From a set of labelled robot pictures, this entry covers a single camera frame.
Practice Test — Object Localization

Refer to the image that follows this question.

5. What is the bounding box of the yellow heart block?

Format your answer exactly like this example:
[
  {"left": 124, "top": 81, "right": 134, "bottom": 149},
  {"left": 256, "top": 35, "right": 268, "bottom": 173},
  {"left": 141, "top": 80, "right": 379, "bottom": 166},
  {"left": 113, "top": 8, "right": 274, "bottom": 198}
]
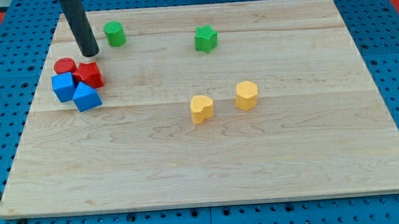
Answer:
[{"left": 190, "top": 95, "right": 214, "bottom": 125}]

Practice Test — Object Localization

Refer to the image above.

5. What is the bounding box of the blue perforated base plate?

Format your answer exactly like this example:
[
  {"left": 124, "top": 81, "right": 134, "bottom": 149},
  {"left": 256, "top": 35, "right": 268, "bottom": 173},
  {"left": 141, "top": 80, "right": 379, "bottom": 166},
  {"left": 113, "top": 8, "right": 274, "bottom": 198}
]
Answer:
[{"left": 0, "top": 0, "right": 399, "bottom": 224}]

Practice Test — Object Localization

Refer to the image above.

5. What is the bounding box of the green star block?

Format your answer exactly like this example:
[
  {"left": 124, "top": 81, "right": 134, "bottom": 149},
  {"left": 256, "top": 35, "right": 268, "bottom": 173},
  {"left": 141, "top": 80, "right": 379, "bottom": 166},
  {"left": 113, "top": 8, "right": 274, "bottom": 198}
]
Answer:
[{"left": 194, "top": 24, "right": 218, "bottom": 54}]

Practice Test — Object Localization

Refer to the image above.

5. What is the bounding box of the yellow hexagon block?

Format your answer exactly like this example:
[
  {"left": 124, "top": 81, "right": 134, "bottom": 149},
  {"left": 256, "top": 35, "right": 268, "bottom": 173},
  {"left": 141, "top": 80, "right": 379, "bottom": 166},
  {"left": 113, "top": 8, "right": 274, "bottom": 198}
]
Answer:
[{"left": 235, "top": 80, "right": 259, "bottom": 111}]

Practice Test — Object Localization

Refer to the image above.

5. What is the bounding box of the red cylinder block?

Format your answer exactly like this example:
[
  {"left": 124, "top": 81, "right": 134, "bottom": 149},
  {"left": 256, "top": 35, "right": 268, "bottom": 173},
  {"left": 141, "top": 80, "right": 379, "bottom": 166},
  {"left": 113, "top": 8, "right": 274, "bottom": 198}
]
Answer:
[{"left": 53, "top": 58, "right": 78, "bottom": 74}]

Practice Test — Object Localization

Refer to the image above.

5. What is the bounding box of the red star block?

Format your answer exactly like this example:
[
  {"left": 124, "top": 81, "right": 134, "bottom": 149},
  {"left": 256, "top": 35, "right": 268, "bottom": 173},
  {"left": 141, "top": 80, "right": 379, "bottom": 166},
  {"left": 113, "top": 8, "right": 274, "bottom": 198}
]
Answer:
[{"left": 72, "top": 62, "right": 104, "bottom": 89}]

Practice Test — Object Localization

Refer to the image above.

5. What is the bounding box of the light wooden board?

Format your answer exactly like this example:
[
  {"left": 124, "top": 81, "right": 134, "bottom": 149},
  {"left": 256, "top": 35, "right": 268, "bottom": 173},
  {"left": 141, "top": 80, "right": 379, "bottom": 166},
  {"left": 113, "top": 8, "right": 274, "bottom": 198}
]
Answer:
[{"left": 0, "top": 0, "right": 399, "bottom": 219}]

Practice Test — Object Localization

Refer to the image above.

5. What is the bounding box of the blue cube block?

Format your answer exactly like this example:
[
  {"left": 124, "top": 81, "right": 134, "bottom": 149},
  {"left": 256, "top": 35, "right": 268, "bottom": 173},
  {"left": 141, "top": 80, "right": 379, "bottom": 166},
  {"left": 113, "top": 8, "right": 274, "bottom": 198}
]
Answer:
[{"left": 51, "top": 72, "right": 76, "bottom": 103}]

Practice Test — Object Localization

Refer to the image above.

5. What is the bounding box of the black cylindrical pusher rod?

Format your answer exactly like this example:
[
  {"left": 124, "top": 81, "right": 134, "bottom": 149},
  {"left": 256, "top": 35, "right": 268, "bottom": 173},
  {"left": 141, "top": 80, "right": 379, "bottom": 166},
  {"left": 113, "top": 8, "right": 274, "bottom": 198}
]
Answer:
[{"left": 58, "top": 0, "right": 99, "bottom": 58}]

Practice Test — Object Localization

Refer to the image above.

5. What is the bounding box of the blue triangle block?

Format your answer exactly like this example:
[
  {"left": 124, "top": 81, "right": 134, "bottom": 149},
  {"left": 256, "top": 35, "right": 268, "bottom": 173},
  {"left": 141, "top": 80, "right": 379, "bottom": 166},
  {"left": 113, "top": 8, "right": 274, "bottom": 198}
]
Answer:
[{"left": 72, "top": 82, "right": 103, "bottom": 112}]

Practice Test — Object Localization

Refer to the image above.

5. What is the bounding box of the green cylinder block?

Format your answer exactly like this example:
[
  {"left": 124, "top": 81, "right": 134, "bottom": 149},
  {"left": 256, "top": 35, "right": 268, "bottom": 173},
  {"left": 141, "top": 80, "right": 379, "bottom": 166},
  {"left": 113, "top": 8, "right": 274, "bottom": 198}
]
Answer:
[{"left": 103, "top": 21, "right": 127, "bottom": 47}]

